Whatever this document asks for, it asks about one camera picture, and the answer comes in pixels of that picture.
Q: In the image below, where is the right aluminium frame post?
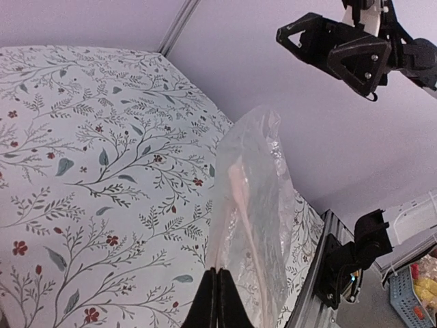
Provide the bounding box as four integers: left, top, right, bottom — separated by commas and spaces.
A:
158, 0, 201, 57

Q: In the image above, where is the floral patterned tablecloth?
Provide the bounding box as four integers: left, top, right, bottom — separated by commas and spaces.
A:
0, 46, 325, 328

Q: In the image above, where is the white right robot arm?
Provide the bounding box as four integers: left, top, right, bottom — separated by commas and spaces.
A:
276, 1, 436, 327

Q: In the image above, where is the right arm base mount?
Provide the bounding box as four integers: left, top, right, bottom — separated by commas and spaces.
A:
315, 209, 393, 310

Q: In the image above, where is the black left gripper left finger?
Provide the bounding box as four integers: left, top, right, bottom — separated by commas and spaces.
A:
181, 268, 218, 328

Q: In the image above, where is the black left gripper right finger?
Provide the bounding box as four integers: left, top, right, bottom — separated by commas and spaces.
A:
217, 269, 254, 328

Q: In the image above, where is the clear zip top bag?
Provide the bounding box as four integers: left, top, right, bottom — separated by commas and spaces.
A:
205, 107, 295, 327

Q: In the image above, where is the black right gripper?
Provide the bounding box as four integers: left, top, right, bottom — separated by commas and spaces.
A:
276, 12, 436, 98

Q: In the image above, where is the aluminium front rail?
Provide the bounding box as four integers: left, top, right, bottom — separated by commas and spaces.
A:
286, 210, 390, 328

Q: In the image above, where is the blue plastic basket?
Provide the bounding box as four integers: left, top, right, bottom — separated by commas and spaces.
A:
389, 266, 436, 328

